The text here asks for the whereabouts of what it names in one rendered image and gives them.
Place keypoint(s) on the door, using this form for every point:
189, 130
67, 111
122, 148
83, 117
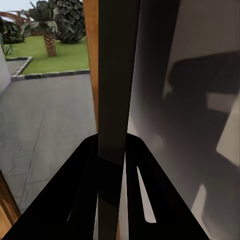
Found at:
48, 95

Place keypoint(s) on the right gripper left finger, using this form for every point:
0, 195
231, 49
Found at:
66, 208

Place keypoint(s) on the poster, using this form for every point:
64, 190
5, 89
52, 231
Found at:
118, 22

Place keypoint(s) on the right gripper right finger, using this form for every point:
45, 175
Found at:
174, 219

